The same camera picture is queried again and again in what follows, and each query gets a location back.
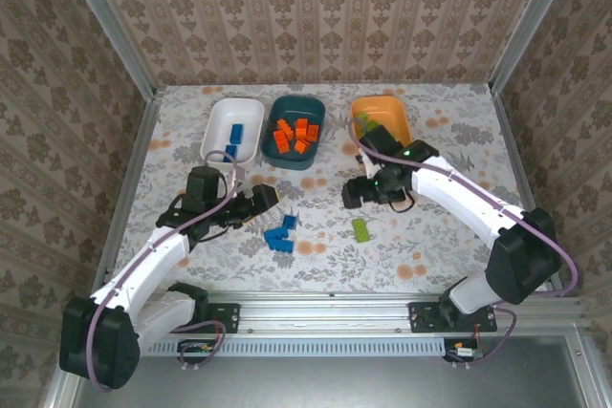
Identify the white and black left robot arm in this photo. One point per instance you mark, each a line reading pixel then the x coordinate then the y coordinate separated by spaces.
pixel 153 264

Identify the aluminium frame rail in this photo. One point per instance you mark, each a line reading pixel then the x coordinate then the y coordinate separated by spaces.
pixel 135 164
pixel 518 164

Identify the grey metal sheet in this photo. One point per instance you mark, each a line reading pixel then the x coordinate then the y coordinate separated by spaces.
pixel 325 384

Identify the small circuit board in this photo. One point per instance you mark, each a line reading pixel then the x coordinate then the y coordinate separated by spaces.
pixel 463 352
pixel 196 347

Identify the blue lego brick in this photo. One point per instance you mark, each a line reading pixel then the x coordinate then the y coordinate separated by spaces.
pixel 235 132
pixel 275 235
pixel 289 221
pixel 285 246
pixel 231 150

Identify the long green lego brick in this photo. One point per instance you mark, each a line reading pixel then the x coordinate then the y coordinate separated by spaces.
pixel 361 230

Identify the orange plastic container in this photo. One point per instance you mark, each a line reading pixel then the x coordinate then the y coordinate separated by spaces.
pixel 382 109

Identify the long orange lego brick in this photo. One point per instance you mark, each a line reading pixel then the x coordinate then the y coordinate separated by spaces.
pixel 287 127

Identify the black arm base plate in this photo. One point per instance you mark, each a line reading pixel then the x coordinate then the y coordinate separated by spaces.
pixel 228 319
pixel 425 317

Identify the white plastic container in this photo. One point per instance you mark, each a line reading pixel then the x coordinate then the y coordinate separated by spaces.
pixel 248 116

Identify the aluminium frame bar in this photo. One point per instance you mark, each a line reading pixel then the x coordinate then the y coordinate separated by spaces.
pixel 56 396
pixel 590 374

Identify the teal plastic container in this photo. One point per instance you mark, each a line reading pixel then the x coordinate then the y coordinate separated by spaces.
pixel 291 107

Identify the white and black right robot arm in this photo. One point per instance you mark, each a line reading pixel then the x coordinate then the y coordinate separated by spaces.
pixel 459 202

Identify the floral tablecloth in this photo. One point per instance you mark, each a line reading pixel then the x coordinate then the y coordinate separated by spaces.
pixel 421 255

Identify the aluminium frame post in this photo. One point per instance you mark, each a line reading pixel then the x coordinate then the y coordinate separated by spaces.
pixel 109 21
pixel 532 21

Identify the wide aluminium mounting rail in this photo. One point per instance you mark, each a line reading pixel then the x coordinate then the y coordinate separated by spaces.
pixel 325 315

